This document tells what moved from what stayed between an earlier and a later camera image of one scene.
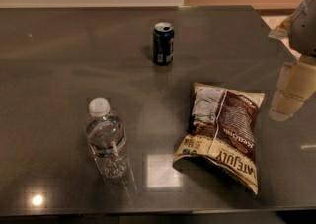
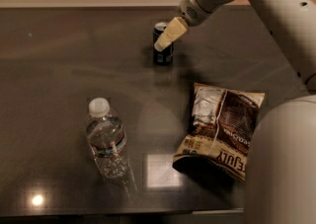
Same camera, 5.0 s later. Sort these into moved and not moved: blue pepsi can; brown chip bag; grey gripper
Moved: grey gripper
Not moved: brown chip bag; blue pepsi can
